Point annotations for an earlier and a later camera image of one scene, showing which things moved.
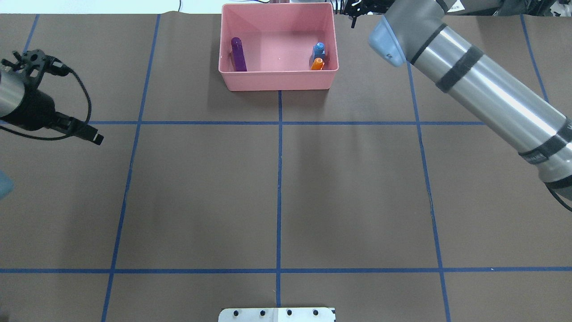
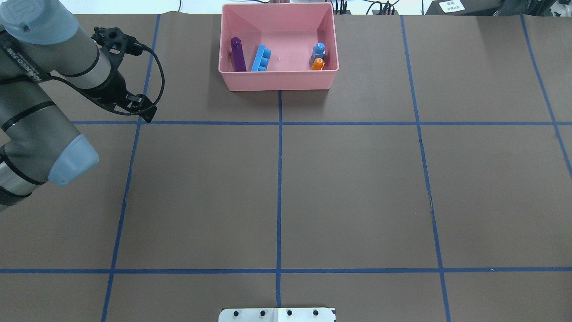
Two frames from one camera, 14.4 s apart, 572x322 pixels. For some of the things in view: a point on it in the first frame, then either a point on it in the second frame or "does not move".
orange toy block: (317, 64) does not move
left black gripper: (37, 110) → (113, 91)
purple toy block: (239, 64) does not move
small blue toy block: (319, 51) does not move
